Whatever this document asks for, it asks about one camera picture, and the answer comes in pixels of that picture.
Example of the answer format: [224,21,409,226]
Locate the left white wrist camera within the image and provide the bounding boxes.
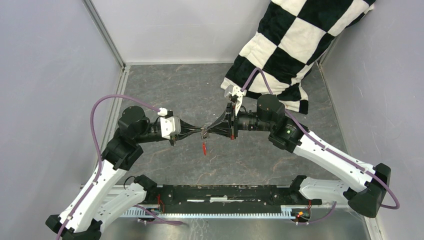
[157,107,178,140]

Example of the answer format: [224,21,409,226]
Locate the aluminium frame rail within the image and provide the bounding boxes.
[82,0,127,69]

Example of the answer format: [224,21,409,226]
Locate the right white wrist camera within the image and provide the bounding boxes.
[224,84,245,116]

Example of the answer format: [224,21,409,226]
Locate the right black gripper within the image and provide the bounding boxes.
[207,101,274,140]

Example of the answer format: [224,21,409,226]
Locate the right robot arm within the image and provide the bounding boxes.
[202,94,392,218]

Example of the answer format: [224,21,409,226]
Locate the red key tag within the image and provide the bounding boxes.
[202,141,207,156]

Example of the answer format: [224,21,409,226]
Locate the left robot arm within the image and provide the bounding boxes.
[45,106,202,240]

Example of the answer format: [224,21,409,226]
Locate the metal key holder plate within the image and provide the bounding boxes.
[200,125,209,143]

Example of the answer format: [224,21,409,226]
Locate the slotted cable duct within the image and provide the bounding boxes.
[120,207,305,220]

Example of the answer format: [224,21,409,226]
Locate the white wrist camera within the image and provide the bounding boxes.
[157,107,178,140]
[224,84,245,116]

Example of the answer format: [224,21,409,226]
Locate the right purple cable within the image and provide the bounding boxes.
[241,67,401,225]

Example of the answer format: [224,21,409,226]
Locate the black white checkered blanket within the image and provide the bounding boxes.
[220,0,375,115]

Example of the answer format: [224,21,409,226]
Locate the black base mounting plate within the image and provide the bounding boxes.
[142,185,322,214]

